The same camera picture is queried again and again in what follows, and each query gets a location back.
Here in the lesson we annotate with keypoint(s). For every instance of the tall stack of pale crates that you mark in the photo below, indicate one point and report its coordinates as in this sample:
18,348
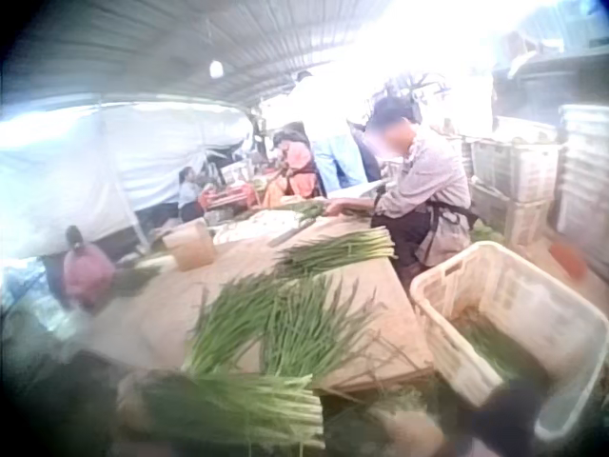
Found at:
585,166

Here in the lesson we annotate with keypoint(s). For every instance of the long knife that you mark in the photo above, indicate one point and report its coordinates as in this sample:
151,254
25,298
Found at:
290,234

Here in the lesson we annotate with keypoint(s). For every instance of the beige plastic bucket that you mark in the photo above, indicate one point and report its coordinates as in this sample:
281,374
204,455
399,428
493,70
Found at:
190,247

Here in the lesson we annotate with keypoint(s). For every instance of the hanging lamp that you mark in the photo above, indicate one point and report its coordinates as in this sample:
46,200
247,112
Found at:
216,69

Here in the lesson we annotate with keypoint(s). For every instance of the white plastic crate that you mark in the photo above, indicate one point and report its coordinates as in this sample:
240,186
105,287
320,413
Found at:
523,304

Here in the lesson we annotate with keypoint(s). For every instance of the person's left hand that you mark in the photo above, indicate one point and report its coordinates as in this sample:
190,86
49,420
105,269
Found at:
134,399

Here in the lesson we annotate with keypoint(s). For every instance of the person's left fingers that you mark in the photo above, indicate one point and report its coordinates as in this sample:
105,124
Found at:
145,388

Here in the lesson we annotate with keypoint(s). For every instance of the tied green onion bundle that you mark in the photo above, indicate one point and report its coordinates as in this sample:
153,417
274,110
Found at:
340,250

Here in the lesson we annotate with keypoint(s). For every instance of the stack of white crates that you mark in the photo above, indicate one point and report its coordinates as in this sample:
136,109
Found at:
516,176

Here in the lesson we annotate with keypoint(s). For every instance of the red stall table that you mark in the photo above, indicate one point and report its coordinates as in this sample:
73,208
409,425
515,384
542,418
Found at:
228,195

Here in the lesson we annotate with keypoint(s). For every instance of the green onions under hand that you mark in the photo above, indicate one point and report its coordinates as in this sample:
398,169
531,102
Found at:
304,209

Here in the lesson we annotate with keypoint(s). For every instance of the white tarp canopy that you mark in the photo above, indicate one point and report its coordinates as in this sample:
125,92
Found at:
95,166

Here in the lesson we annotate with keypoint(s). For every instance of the heap of white onion stalks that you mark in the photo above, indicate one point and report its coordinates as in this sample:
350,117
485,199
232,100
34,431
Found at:
257,226

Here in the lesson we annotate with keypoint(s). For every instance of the large green onion bundle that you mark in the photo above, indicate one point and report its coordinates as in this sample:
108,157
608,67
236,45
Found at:
238,409

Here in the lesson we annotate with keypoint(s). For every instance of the loose green onion pile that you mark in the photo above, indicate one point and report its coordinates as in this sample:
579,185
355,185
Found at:
285,328

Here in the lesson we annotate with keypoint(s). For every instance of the greens in crate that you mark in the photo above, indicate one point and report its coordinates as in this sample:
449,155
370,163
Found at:
490,350

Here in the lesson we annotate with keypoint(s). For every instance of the person's right hand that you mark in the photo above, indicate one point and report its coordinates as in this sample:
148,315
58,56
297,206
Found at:
413,434

